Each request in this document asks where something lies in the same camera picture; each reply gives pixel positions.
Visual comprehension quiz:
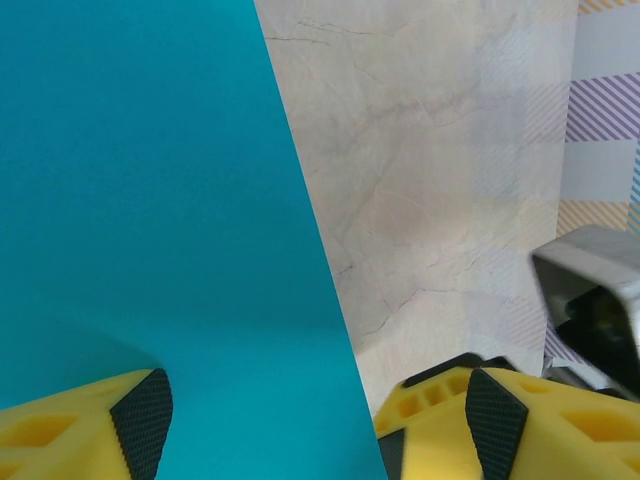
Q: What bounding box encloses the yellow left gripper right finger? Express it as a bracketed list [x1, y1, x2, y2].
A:
[463, 366, 640, 480]

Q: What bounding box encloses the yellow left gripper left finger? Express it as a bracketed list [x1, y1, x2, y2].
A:
[0, 368, 175, 480]

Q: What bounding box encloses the teal paper sheet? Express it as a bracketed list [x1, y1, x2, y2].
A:
[0, 0, 389, 480]

